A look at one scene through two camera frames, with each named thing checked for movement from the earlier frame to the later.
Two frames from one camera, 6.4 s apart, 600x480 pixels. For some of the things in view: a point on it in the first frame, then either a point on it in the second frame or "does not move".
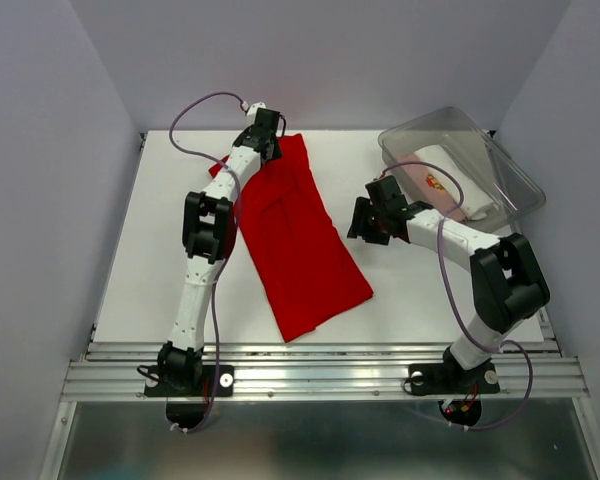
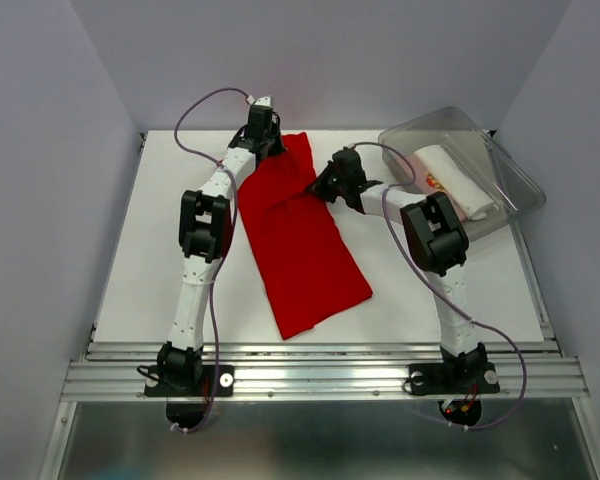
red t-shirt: [306, 265] does not move
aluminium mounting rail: [321, 370] does not move
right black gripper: [359, 226] → [318, 187]
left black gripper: [276, 152] does not move
